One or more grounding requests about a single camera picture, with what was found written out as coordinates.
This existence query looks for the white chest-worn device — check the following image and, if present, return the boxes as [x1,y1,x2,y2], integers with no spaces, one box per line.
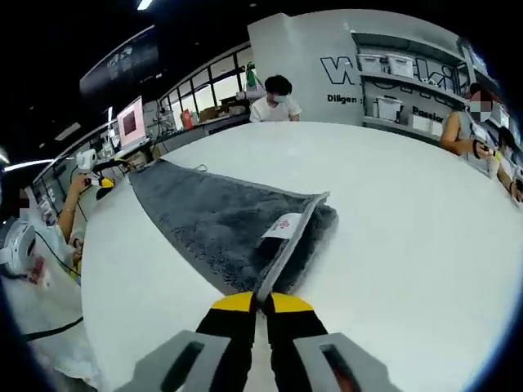
[0,222,38,274]

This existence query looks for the group of white storage bins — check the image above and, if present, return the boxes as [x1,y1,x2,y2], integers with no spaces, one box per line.
[359,40,507,123]

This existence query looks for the person's white shirt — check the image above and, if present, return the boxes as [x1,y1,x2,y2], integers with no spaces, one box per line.
[0,220,103,389]

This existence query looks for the white table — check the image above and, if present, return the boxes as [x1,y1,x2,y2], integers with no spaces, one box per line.
[79,120,523,392]

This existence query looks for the overhead dark display screen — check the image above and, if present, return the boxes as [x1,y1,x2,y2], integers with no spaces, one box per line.
[79,24,160,97]

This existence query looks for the metal shelf rack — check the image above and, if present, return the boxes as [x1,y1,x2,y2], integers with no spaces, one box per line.
[350,30,523,136]

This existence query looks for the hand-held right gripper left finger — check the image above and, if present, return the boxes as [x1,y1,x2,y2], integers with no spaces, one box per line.
[116,291,259,392]

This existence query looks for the grey towel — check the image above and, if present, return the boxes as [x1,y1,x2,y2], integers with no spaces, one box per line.
[129,158,340,304]

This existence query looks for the white laptop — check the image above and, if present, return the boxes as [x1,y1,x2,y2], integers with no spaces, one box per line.
[115,96,151,154]

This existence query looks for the stack of cardboard boxes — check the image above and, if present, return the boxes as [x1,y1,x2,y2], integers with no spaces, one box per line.
[198,104,246,123]

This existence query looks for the person's left hand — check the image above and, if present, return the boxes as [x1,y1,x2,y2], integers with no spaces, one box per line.
[71,172,94,194]

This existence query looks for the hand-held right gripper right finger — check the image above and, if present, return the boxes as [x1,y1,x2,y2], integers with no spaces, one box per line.
[261,291,404,392]

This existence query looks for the black cable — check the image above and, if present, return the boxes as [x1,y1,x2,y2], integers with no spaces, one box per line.
[20,315,86,342]
[69,163,90,225]

